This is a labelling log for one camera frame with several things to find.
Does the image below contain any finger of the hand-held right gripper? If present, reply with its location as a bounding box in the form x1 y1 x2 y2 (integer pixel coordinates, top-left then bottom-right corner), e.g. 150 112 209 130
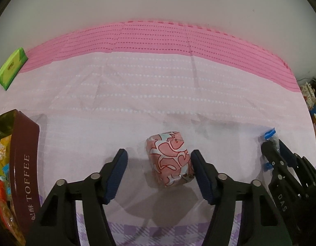
260 142 285 184
279 140 316 188

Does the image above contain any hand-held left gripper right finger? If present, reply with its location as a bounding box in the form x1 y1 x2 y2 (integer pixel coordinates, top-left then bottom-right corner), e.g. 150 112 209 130
191 149 293 246

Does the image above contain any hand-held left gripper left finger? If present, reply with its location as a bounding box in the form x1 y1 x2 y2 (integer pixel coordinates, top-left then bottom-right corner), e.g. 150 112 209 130
25 148 128 246

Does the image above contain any blue-edged clear cookie packet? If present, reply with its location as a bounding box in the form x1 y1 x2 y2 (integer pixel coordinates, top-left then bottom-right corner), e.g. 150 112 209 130
258 128 280 172

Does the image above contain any pink patterned snack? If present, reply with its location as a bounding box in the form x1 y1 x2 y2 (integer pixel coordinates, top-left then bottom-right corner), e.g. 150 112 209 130
146 131 196 188

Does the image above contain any maroon and gold tin box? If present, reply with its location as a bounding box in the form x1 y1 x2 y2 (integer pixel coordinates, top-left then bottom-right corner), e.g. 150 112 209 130
0 109 41 239

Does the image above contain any floral printed bag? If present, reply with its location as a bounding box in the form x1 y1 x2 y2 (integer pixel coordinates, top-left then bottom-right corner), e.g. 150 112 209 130
300 81 316 108

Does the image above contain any green tissue box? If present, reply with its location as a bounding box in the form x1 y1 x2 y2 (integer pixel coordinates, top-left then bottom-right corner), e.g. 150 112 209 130
0 47 28 91

